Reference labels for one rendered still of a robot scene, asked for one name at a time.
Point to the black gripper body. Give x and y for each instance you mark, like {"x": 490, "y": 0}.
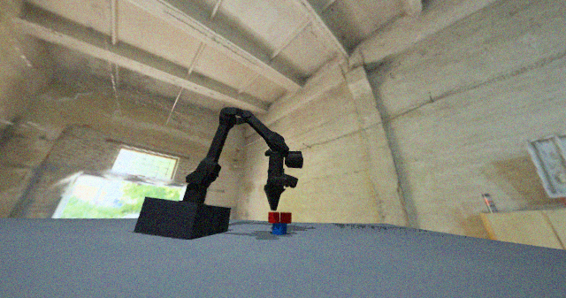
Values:
{"x": 274, "y": 178}

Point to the blue cube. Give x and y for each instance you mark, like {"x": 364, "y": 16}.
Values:
{"x": 279, "y": 228}

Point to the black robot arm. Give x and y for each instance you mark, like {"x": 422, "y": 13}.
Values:
{"x": 208, "y": 168}

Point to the red cube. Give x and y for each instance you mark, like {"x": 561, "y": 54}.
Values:
{"x": 285, "y": 218}
{"x": 273, "y": 217}

